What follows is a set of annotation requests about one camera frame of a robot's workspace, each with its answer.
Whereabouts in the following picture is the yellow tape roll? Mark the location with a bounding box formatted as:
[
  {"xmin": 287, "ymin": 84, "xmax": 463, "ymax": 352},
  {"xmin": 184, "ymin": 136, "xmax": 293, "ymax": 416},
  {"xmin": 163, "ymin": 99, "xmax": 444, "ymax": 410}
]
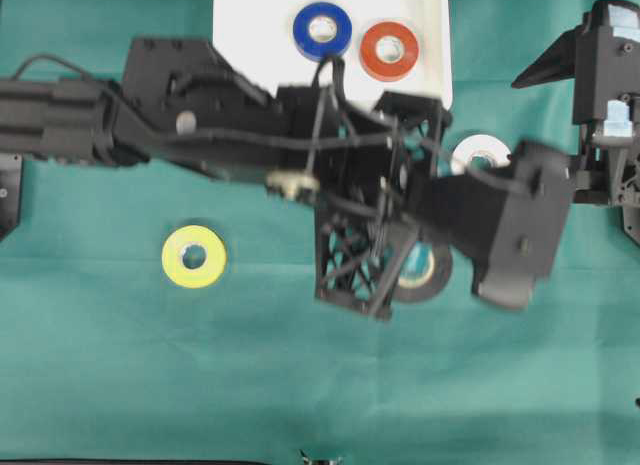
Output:
[{"xmin": 161, "ymin": 225, "xmax": 228, "ymax": 289}]

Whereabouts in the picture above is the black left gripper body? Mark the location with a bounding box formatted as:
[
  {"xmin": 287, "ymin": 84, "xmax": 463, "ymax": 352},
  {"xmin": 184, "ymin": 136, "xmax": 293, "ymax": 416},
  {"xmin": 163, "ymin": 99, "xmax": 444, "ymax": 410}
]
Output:
[{"xmin": 570, "ymin": 124, "xmax": 639, "ymax": 208}]

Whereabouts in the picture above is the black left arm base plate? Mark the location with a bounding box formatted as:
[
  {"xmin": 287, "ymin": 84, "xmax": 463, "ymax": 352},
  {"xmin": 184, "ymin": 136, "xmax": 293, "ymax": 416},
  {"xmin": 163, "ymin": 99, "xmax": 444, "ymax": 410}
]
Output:
[{"xmin": 621, "ymin": 206, "xmax": 640, "ymax": 246}]

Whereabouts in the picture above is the black tape roll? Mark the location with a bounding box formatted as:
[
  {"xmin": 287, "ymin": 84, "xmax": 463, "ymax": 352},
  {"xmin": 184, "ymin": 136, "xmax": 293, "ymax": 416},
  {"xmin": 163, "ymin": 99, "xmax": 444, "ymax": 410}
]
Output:
[{"xmin": 393, "ymin": 241, "xmax": 453, "ymax": 304}]

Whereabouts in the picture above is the white plastic case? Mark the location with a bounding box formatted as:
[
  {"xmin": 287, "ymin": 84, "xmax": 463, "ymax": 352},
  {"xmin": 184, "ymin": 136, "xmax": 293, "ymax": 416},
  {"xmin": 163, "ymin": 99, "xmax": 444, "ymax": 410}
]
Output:
[{"xmin": 212, "ymin": 0, "xmax": 453, "ymax": 108}]

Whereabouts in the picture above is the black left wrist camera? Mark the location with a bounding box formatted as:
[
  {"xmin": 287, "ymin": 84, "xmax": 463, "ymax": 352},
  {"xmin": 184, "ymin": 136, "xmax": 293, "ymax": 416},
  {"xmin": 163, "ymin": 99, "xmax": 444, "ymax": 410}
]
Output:
[{"xmin": 573, "ymin": 0, "xmax": 639, "ymax": 139}]

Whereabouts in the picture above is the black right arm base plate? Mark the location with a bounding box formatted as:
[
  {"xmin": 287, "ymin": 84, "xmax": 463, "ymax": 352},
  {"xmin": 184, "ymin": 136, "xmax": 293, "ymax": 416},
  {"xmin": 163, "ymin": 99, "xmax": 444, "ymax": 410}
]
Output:
[{"xmin": 0, "ymin": 153, "xmax": 23, "ymax": 240}]

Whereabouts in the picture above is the blue tape roll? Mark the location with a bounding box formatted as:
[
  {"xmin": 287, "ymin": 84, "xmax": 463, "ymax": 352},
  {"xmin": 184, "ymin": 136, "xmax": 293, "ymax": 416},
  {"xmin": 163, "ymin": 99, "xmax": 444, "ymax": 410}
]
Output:
[{"xmin": 292, "ymin": 2, "xmax": 352, "ymax": 61}]

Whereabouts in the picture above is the green table cloth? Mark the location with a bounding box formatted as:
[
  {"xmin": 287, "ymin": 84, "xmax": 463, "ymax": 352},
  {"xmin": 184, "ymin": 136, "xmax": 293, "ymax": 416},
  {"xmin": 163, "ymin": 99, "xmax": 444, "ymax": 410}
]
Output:
[{"xmin": 0, "ymin": 0, "xmax": 640, "ymax": 465}]

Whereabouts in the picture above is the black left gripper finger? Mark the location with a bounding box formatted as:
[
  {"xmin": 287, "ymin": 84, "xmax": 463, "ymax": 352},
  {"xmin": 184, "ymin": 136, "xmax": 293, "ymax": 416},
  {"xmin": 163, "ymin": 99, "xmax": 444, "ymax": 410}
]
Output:
[{"xmin": 511, "ymin": 27, "xmax": 580, "ymax": 89}]

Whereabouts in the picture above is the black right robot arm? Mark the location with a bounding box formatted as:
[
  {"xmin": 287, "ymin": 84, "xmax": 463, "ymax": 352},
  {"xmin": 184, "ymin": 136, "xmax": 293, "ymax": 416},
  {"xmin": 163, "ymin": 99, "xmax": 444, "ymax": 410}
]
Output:
[{"xmin": 1, "ymin": 37, "xmax": 453, "ymax": 320}]

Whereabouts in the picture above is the white tape roll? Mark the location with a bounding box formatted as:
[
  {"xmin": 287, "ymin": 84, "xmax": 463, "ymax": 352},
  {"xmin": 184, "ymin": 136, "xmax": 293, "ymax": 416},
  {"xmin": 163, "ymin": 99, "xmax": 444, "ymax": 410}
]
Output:
[{"xmin": 450, "ymin": 134, "xmax": 511, "ymax": 175}]

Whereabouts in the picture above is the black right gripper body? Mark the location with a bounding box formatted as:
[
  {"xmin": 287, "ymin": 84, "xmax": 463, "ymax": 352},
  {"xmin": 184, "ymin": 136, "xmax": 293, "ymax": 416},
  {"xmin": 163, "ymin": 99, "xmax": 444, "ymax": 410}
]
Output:
[{"xmin": 277, "ymin": 85, "xmax": 452, "ymax": 320}]

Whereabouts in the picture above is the red tape roll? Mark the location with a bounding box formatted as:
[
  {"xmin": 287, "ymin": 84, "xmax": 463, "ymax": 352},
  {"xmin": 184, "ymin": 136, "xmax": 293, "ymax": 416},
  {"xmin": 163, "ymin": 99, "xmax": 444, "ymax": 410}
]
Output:
[{"xmin": 359, "ymin": 21, "xmax": 420, "ymax": 82}]

